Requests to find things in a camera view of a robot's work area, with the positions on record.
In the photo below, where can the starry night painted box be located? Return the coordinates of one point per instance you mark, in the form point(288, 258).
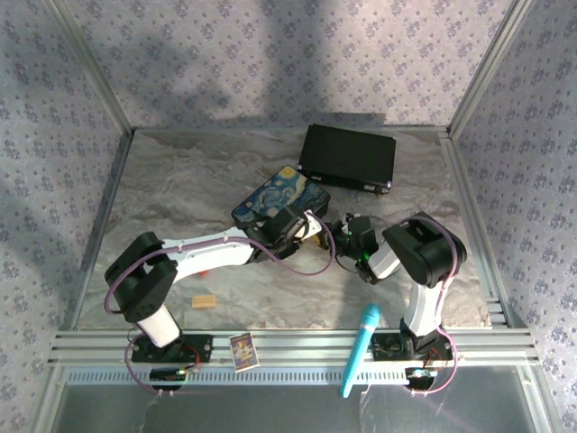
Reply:
point(281, 196)

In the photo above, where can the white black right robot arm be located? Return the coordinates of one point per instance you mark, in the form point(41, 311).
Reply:
point(424, 261)

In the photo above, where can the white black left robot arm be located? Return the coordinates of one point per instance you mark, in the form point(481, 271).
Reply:
point(198, 252)

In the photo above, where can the black hard case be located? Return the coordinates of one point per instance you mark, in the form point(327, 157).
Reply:
point(348, 155)

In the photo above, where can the small wooden block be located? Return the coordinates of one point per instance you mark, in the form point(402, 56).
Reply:
point(203, 302)

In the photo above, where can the teal marker pen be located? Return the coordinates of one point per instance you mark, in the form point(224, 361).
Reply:
point(360, 349)

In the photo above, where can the small colourful picture card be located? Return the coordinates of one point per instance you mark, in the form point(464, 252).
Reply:
point(243, 352)

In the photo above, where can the black right controller board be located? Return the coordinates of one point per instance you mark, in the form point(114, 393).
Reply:
point(421, 375)

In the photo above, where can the black controller board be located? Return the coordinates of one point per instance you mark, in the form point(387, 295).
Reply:
point(421, 375)
point(167, 374)

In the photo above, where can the black left controller board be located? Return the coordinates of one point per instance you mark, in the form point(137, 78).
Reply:
point(167, 374)

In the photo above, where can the aluminium front frame rail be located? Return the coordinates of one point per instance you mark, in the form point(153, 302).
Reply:
point(306, 345)

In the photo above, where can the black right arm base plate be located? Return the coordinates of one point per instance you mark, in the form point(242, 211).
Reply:
point(387, 349)

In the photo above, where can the aluminium right side rail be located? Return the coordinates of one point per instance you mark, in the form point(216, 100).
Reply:
point(478, 216)

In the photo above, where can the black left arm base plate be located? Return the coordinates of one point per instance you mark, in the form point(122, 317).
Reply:
point(198, 349)

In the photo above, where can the aluminium left side rail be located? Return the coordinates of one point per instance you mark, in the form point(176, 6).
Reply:
point(101, 216)

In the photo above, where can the aluminium right frame post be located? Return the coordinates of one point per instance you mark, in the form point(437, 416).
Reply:
point(487, 63)

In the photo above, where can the aluminium frame post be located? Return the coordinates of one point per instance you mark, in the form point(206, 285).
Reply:
point(90, 63)
point(487, 63)

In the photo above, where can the aluminium left frame post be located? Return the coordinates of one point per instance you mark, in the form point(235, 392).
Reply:
point(90, 63)

